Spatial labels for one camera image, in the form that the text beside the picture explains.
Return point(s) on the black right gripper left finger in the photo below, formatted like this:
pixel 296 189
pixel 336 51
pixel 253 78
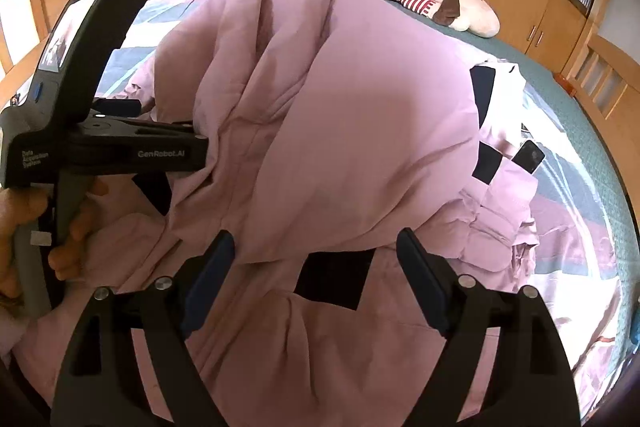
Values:
pixel 99 382

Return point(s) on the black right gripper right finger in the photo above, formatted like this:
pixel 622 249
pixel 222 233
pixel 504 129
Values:
pixel 503 363

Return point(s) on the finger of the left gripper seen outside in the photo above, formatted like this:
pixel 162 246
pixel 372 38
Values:
pixel 117 107

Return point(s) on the pink coat with black stripes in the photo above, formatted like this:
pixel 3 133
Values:
pixel 310 156

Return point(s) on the person's left hand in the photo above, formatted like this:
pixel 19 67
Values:
pixel 23 208

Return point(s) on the plaid bed sheet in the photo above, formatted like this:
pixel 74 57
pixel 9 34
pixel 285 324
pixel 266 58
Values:
pixel 575 206

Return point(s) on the wooden bed headboard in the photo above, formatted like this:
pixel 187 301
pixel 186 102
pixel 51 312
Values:
pixel 605 82

